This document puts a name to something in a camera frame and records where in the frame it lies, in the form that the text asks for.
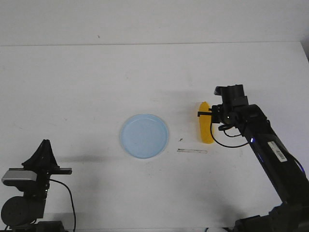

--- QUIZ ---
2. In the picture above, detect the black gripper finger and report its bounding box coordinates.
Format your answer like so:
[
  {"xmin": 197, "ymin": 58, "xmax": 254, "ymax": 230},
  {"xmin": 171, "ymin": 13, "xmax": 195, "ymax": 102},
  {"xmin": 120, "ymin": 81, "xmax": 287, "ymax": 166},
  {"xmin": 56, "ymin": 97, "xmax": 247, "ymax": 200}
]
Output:
[
  {"xmin": 197, "ymin": 111, "xmax": 212, "ymax": 117},
  {"xmin": 22, "ymin": 139, "xmax": 47, "ymax": 167},
  {"xmin": 46, "ymin": 140, "xmax": 59, "ymax": 169}
]

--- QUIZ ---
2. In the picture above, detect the yellow corn cob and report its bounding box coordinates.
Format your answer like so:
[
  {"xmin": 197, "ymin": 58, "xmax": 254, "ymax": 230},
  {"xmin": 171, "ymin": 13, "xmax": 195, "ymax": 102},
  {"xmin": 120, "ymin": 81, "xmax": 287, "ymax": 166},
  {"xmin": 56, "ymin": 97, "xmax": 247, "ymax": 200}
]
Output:
[{"xmin": 198, "ymin": 101, "xmax": 214, "ymax": 144}]

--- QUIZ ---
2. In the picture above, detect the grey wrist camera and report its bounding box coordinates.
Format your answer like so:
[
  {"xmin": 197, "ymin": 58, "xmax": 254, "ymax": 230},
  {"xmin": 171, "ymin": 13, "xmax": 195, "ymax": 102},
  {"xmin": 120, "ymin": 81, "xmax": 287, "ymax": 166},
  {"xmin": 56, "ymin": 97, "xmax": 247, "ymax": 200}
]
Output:
[{"xmin": 1, "ymin": 169, "xmax": 37, "ymax": 187}]

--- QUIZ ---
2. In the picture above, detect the clear tape strip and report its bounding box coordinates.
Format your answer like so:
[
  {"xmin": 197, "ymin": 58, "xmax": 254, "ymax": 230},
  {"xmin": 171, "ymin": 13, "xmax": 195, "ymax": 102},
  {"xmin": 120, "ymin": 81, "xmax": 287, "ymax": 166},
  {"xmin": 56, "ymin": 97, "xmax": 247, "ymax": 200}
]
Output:
[{"xmin": 177, "ymin": 148, "xmax": 207, "ymax": 154}]

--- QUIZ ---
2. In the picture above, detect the light blue round plate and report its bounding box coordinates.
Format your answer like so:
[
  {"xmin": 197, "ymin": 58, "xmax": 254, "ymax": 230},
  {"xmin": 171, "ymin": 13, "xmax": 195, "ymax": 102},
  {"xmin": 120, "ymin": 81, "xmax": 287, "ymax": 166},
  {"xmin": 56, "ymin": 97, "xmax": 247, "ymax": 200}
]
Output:
[{"xmin": 119, "ymin": 114, "xmax": 169, "ymax": 159}]

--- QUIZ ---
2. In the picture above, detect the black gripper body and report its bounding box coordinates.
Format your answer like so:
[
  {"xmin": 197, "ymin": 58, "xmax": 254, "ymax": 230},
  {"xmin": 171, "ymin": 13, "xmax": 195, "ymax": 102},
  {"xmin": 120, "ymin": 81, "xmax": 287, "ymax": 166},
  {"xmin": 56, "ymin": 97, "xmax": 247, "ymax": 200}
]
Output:
[
  {"xmin": 23, "ymin": 168, "xmax": 72, "ymax": 200},
  {"xmin": 211, "ymin": 85, "xmax": 249, "ymax": 124}
]

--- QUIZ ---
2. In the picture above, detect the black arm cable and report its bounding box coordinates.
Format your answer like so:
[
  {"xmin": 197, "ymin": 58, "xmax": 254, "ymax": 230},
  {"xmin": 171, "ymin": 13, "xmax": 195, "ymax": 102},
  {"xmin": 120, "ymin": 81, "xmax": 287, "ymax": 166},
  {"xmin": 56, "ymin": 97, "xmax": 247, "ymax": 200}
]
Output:
[
  {"xmin": 210, "ymin": 122, "xmax": 250, "ymax": 148},
  {"xmin": 49, "ymin": 179, "xmax": 77, "ymax": 232}
]

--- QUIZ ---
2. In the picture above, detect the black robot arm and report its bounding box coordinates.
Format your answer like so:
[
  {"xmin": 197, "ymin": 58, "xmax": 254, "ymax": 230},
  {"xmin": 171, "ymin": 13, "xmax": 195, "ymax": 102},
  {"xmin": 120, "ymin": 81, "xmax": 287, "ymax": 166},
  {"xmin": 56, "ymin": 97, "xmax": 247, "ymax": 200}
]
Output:
[
  {"xmin": 0, "ymin": 139, "xmax": 72, "ymax": 232},
  {"xmin": 56, "ymin": 85, "xmax": 309, "ymax": 232}
]

